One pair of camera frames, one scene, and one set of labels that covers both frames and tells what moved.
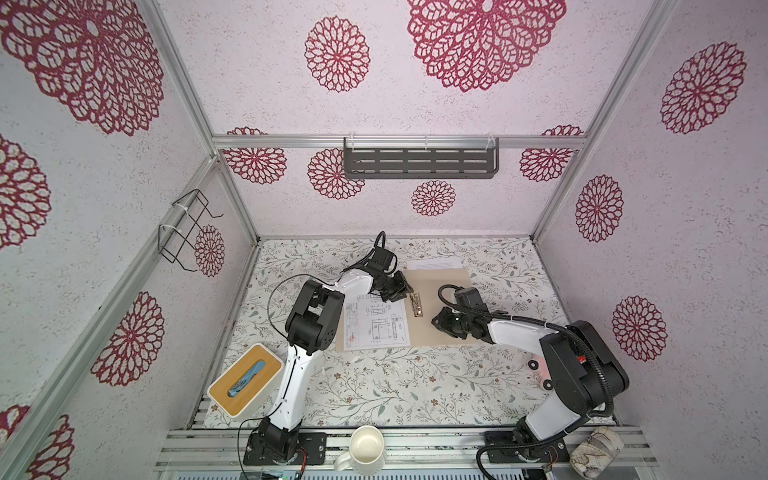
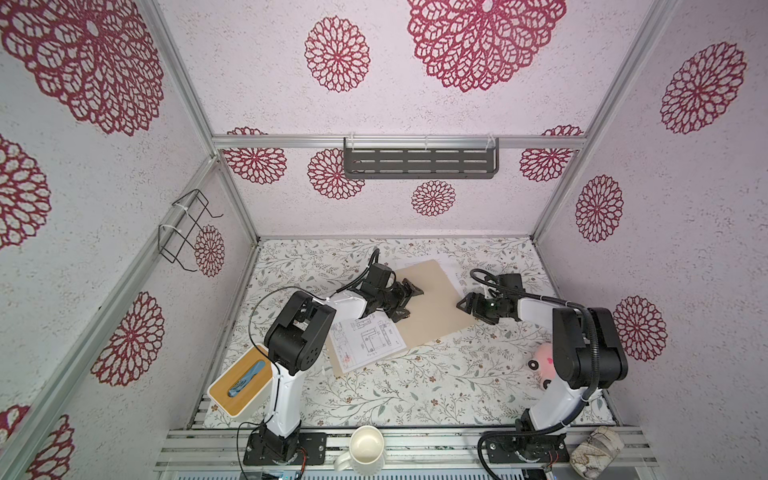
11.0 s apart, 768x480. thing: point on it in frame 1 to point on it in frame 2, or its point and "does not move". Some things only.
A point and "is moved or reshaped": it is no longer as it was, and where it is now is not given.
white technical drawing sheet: (369, 322) is moved or reshaped
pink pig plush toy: (537, 364) does not move
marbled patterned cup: (595, 454) does not move
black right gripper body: (453, 323) to (486, 310)
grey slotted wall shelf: (421, 158) does not move
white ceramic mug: (366, 452) does not move
